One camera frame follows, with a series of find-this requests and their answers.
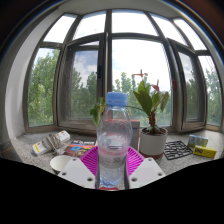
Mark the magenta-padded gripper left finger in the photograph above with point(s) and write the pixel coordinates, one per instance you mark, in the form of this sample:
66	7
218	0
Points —
78	171

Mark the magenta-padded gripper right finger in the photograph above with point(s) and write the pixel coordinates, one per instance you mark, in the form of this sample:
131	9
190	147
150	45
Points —
146	171

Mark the clear blue-capped water bottle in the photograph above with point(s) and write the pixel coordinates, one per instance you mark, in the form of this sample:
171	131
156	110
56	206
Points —
114	140

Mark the colourful printed booklet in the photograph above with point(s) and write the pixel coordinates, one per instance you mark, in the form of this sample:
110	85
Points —
79	147

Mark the red-flowered plant in white pot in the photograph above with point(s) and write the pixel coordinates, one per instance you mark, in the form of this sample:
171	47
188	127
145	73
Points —
152	143

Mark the flat round red coaster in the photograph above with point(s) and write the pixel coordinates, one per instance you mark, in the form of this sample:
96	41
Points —
108	188

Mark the black grid trivet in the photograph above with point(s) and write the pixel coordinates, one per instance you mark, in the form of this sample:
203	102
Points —
177	150

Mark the pale blue and yellow box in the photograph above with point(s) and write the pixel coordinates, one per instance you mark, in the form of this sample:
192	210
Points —
197	140

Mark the yellow and black box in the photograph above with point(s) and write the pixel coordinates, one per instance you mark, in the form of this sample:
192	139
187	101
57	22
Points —
204	152

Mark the brown-framed bay window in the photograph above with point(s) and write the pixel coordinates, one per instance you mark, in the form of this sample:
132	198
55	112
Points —
107	60

